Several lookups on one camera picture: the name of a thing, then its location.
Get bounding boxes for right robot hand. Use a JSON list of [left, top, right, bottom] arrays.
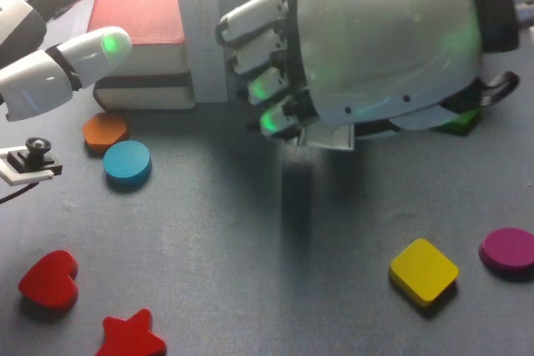
[[0, 0, 145, 123]]

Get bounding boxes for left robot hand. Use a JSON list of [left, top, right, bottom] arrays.
[[214, 0, 487, 143]]

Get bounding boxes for red hardcover book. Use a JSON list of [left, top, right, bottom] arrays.
[[88, 0, 188, 78]]

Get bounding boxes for orange hexagon block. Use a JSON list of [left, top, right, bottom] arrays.
[[82, 112, 130, 155]]

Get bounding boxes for dark covered book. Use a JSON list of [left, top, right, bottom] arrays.
[[93, 74, 198, 111]]

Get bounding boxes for green block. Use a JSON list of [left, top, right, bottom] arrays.
[[431, 108, 484, 137]]

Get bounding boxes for blue round block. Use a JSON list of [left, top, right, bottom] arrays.
[[103, 139, 153, 190]]

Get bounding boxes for white book with printed text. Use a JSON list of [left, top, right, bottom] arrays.
[[170, 0, 229, 104]]

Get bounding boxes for red heart block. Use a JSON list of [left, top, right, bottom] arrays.
[[17, 249, 80, 313]]

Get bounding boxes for yellow square block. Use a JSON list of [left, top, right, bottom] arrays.
[[387, 238, 460, 309]]

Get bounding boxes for grey table cloth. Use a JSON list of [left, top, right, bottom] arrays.
[[0, 0, 534, 356]]

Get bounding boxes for magenta round block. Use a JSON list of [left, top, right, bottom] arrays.
[[478, 227, 534, 282]]

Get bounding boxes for red star block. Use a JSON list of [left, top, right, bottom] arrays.
[[94, 308, 168, 356]]

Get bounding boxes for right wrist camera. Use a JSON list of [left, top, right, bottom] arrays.
[[0, 136, 64, 188]]

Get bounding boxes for black camera cable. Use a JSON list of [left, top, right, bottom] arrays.
[[0, 183, 35, 206]]

